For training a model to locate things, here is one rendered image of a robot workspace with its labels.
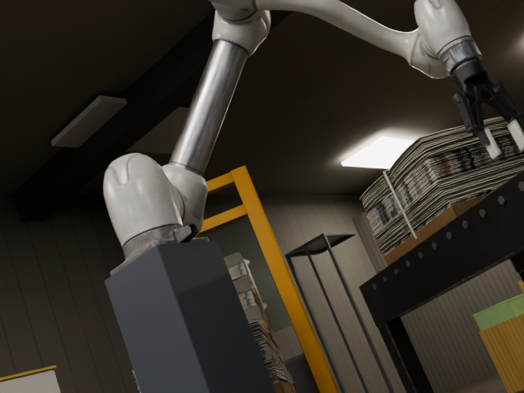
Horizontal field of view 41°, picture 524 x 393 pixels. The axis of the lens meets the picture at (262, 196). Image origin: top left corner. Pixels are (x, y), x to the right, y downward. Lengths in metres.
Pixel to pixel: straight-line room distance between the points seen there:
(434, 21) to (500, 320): 4.60
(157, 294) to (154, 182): 0.28
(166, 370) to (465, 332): 7.65
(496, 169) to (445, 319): 7.41
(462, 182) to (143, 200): 0.75
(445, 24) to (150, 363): 1.02
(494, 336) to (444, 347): 3.09
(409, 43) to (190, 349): 0.95
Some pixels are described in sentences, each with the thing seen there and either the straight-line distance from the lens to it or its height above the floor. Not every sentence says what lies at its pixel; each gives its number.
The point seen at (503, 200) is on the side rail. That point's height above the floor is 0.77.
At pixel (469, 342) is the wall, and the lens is 9.06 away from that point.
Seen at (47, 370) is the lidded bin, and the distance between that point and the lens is 4.68.
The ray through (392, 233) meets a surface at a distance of 1.88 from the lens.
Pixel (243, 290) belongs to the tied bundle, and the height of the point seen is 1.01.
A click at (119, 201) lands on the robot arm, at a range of 1.66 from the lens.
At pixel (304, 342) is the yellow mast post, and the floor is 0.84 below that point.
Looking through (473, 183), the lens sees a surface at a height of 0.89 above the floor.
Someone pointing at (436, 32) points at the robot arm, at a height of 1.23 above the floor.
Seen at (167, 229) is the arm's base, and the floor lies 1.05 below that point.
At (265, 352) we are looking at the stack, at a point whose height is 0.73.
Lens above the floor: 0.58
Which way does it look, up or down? 16 degrees up
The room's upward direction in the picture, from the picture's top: 23 degrees counter-clockwise
